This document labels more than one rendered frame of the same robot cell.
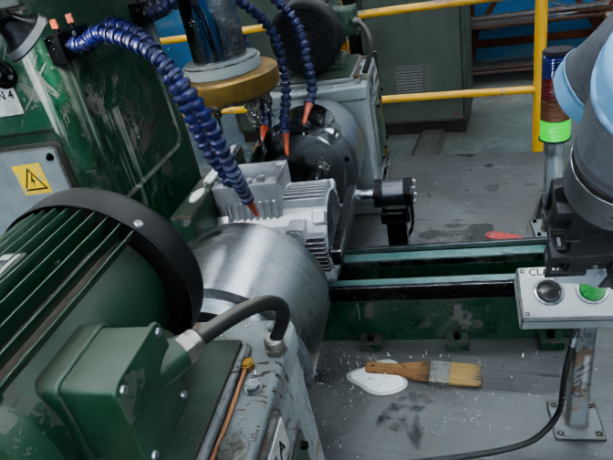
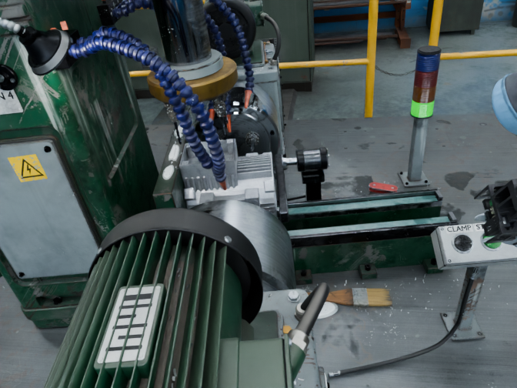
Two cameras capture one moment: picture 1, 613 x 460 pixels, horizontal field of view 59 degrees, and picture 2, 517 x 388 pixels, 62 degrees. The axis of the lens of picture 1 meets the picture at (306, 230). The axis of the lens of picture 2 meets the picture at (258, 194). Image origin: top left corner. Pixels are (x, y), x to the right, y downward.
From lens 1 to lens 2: 21 cm
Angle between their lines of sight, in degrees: 12
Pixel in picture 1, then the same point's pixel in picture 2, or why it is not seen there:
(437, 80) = (290, 51)
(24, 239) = (148, 267)
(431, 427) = (362, 340)
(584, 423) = (468, 327)
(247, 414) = (304, 376)
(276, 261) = (263, 232)
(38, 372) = not seen: outside the picture
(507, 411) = (414, 322)
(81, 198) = (176, 220)
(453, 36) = (302, 15)
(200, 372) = not seen: hidden behind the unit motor
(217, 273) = not seen: hidden behind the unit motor
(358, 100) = (270, 82)
